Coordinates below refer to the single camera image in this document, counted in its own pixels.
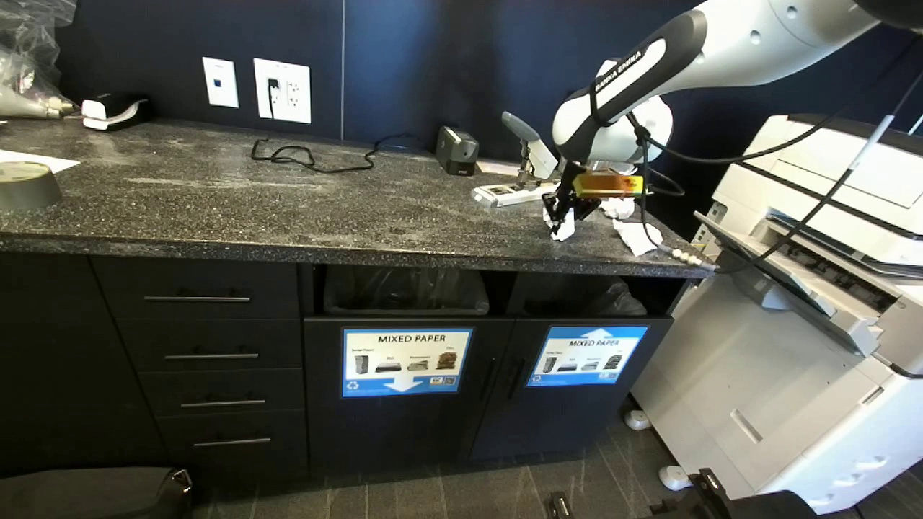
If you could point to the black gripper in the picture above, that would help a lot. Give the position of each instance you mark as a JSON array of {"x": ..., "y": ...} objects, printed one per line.
[{"x": 560, "y": 201}]

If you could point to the white paper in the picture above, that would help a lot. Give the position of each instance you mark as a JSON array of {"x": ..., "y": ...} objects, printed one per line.
[
  {"x": 563, "y": 230},
  {"x": 629, "y": 230}
]

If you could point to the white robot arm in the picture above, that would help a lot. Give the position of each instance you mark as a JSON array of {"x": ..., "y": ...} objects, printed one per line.
[{"x": 710, "y": 45}]

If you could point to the right black bin liner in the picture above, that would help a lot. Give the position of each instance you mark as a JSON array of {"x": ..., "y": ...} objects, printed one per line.
[{"x": 576, "y": 298}]

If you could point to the black bin liner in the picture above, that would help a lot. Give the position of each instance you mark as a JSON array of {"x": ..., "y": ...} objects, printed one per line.
[
  {"x": 388, "y": 292},
  {"x": 576, "y": 298}
]

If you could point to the left black bin liner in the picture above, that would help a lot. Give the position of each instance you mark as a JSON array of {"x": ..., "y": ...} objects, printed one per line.
[{"x": 388, "y": 292}]

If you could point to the crumpled clear plastic bag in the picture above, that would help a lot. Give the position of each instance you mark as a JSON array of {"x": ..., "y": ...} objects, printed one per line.
[{"x": 29, "y": 60}]

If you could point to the right mixed paper sign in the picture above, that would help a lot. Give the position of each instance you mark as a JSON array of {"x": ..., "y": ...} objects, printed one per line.
[{"x": 584, "y": 357}]

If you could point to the mixed paper sign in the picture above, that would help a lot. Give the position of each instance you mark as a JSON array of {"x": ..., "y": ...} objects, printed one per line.
[
  {"x": 584, "y": 357},
  {"x": 388, "y": 363}
]

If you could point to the left mixed paper sign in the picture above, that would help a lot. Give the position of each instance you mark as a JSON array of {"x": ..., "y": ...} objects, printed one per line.
[{"x": 388, "y": 363}]

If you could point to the white power outlet plate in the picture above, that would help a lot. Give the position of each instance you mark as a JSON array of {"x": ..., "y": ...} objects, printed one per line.
[{"x": 283, "y": 90}]

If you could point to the large white office printer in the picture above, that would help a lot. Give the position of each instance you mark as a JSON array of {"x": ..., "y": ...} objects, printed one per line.
[{"x": 801, "y": 363}]

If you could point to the black drawer cabinet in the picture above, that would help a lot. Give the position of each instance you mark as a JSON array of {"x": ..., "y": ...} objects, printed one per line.
[{"x": 218, "y": 351}]

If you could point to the white tape dispenser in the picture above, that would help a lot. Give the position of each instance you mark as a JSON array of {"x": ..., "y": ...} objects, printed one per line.
[{"x": 114, "y": 112}]

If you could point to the grey tape roll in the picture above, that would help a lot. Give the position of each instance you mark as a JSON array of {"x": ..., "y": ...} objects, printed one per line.
[{"x": 28, "y": 187}]

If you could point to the amber wrist camera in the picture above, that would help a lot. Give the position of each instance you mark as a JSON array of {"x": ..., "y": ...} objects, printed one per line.
[{"x": 602, "y": 187}]

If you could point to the white blank wall plate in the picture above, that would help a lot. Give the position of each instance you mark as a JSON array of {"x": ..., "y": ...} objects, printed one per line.
[{"x": 221, "y": 83}]

